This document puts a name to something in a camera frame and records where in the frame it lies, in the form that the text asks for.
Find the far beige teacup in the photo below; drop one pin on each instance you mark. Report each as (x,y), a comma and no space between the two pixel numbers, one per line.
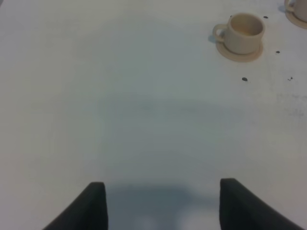
(298,8)

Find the near beige teacup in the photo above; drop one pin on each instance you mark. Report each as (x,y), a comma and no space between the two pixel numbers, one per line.
(242,34)

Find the beige saucer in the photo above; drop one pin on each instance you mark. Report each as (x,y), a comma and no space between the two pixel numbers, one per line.
(296,21)
(239,57)

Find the beige teacup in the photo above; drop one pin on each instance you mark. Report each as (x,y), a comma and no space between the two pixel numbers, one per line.
(298,8)
(242,34)

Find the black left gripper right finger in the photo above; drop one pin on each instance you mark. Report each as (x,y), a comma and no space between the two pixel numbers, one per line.
(240,209)

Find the near beige saucer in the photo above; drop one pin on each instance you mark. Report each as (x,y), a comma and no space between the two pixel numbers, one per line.
(239,57)

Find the far beige saucer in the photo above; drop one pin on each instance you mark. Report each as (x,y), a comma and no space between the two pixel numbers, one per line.
(296,21)

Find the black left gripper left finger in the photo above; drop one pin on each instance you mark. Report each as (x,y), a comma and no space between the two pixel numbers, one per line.
(87,212)

